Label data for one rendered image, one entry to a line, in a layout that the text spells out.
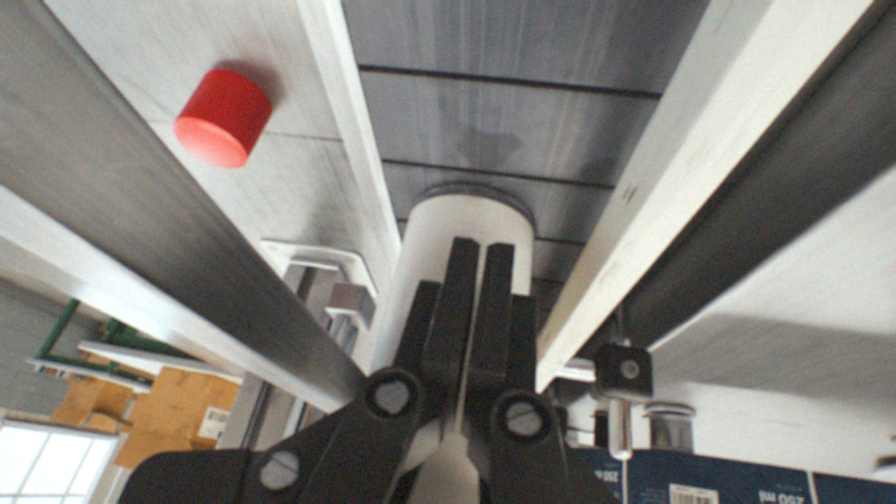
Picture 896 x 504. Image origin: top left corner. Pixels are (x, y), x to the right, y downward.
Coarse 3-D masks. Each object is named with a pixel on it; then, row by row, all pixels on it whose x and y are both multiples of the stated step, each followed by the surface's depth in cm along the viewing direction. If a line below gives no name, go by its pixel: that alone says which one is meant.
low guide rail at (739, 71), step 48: (720, 0) 7; (768, 0) 5; (816, 0) 5; (864, 0) 5; (720, 48) 6; (768, 48) 6; (816, 48) 6; (672, 96) 8; (720, 96) 7; (768, 96) 6; (672, 144) 8; (720, 144) 7; (624, 192) 11; (672, 192) 9; (624, 240) 10; (576, 288) 15; (624, 288) 13; (576, 336) 17
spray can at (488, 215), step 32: (448, 192) 15; (480, 192) 15; (416, 224) 15; (448, 224) 14; (480, 224) 14; (512, 224) 15; (416, 256) 14; (448, 256) 14; (480, 256) 14; (512, 288) 14; (384, 320) 14; (384, 352) 13; (448, 448) 11; (448, 480) 11
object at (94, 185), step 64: (0, 0) 3; (0, 64) 3; (64, 64) 3; (0, 128) 3; (64, 128) 3; (128, 128) 4; (0, 192) 3; (64, 192) 3; (128, 192) 4; (192, 192) 5; (64, 256) 4; (128, 256) 4; (192, 256) 5; (256, 256) 7; (192, 320) 6; (256, 320) 7; (320, 384) 10
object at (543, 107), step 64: (384, 0) 10; (448, 0) 9; (512, 0) 9; (576, 0) 9; (640, 0) 9; (704, 0) 9; (384, 64) 11; (448, 64) 11; (512, 64) 11; (576, 64) 10; (640, 64) 10; (384, 128) 13; (448, 128) 13; (512, 128) 13; (576, 128) 12; (640, 128) 12; (512, 192) 15; (576, 192) 15; (576, 256) 18
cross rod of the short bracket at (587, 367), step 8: (568, 360) 24; (576, 360) 24; (584, 360) 24; (568, 368) 24; (576, 368) 24; (584, 368) 24; (592, 368) 24; (560, 376) 24; (568, 376) 24; (576, 376) 24; (584, 376) 24; (592, 376) 24
